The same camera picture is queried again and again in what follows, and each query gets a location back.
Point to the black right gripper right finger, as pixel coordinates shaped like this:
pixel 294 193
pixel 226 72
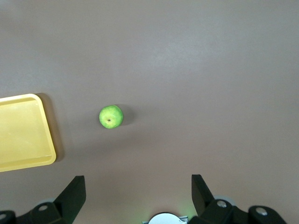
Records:
pixel 205 205

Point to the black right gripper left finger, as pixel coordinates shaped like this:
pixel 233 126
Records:
pixel 67 203

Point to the green apple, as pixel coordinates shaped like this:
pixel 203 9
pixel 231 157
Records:
pixel 111 116

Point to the yellow plastic tray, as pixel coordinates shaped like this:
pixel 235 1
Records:
pixel 21 130

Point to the brown table cloth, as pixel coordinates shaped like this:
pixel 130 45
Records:
pixel 187 70

